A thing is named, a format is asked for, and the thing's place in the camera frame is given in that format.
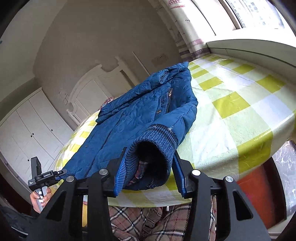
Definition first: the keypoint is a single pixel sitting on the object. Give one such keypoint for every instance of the yellow floral bed sheet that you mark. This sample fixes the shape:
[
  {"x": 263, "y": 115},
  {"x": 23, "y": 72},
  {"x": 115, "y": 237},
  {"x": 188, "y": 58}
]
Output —
[{"x": 84, "y": 213}]

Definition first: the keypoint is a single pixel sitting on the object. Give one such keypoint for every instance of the floral patterned pillow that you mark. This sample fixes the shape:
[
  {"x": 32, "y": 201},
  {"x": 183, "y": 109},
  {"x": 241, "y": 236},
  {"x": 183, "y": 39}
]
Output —
[{"x": 106, "y": 103}]

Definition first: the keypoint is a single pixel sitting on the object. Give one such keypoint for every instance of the blue quilted jacket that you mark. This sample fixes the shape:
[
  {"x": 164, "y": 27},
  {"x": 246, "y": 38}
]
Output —
[{"x": 138, "y": 111}]

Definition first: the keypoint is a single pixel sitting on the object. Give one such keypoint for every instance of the patterned curtain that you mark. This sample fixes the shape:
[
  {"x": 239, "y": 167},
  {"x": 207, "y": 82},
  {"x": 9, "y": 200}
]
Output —
[{"x": 185, "y": 30}]

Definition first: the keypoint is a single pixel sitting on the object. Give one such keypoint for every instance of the white wooden headboard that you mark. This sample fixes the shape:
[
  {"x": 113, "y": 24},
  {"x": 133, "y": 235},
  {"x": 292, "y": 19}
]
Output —
[{"x": 92, "y": 92}]

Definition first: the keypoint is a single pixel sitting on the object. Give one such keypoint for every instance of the person's left forearm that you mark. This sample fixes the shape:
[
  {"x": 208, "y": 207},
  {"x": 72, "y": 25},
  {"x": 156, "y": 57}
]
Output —
[{"x": 13, "y": 222}]

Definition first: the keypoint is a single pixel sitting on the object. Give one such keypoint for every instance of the person's left hand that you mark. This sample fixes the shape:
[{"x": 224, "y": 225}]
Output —
[{"x": 34, "y": 201}]

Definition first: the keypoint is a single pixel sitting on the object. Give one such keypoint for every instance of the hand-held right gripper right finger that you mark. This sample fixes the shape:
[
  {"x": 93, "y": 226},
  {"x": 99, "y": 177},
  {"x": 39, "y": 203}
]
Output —
[{"x": 179, "y": 177}]

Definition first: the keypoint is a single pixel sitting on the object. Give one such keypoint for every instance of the yellow checked tablecloth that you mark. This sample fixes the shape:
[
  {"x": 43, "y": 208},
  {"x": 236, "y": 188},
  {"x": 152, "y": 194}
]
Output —
[{"x": 231, "y": 104}]

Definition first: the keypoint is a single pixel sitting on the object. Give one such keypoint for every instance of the window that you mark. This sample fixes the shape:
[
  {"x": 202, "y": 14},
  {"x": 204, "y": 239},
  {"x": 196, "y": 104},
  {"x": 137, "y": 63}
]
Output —
[{"x": 254, "y": 14}]

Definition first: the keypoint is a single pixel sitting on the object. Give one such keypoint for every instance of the white bay window ledge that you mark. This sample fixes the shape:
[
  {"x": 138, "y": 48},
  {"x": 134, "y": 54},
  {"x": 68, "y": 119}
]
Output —
[{"x": 249, "y": 49}]

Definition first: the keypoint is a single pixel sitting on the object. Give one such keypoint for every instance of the person's plaid pants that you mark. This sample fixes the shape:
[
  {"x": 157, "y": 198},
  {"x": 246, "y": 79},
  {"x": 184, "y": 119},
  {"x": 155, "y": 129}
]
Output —
[{"x": 129, "y": 220}]

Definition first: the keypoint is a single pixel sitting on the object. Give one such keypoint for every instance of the thin white pole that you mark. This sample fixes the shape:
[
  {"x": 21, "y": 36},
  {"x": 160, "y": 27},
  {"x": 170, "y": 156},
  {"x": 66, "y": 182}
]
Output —
[{"x": 140, "y": 63}]

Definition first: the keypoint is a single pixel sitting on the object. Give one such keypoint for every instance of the orange stool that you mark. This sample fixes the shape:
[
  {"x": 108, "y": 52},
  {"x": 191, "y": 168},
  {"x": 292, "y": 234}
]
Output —
[{"x": 254, "y": 192}]

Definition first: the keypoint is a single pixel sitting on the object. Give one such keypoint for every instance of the white wardrobe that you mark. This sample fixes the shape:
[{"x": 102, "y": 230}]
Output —
[{"x": 30, "y": 129}]

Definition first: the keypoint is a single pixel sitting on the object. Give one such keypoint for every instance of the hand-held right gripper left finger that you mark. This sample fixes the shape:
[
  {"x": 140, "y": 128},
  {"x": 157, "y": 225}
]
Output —
[{"x": 120, "y": 172}]

